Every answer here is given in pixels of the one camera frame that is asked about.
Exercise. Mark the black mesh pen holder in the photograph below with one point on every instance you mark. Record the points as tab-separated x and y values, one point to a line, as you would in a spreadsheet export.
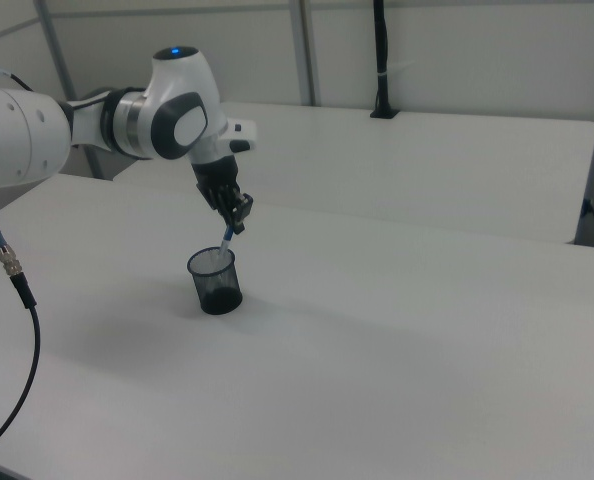
219	292

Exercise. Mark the black clamped camera pole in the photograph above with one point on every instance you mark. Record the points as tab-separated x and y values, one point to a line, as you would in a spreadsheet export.
381	50

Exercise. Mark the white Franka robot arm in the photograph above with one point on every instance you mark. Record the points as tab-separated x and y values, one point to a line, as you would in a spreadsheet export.
22	140

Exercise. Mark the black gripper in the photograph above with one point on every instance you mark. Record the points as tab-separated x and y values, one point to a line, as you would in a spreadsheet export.
217	182

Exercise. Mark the blue and white marker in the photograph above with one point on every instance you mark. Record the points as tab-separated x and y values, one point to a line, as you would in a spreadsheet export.
225	244

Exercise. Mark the white tie on pole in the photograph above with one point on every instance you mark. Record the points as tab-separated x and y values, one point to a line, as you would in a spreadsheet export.
394	70

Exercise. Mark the white adjacent table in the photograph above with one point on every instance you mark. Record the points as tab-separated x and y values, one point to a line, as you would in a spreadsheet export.
402	165

